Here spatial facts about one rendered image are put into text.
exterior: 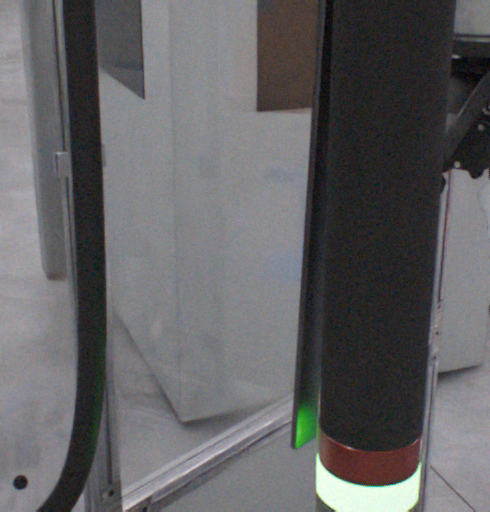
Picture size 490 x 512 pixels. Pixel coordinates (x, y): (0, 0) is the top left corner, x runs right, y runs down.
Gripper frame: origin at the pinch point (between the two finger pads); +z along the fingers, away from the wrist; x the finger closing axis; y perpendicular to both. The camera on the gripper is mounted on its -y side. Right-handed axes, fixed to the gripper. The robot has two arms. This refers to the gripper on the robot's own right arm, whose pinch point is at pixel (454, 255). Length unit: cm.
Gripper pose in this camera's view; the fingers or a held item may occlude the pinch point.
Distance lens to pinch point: 87.4
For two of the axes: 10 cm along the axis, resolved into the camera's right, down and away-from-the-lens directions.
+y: 6.8, -2.6, 6.9
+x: -7.4, -2.3, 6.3
